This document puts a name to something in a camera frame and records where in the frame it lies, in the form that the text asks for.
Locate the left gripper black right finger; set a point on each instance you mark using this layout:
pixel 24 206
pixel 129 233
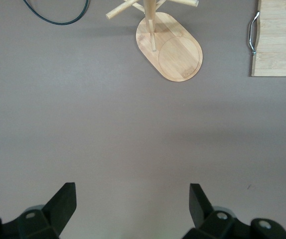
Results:
pixel 202 211

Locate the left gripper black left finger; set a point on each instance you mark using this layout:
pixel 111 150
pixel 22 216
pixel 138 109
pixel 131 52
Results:
pixel 58 206

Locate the wooden mug rack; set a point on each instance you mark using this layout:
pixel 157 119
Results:
pixel 178 54

